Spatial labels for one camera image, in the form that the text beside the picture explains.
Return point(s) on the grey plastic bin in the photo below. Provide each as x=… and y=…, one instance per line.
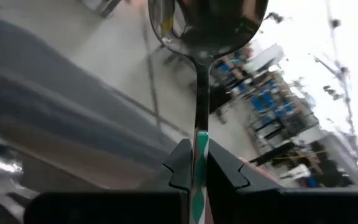
x=57, y=102

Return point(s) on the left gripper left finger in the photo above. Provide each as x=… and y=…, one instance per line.
x=180, y=168

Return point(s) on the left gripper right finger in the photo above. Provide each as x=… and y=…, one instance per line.
x=222, y=174

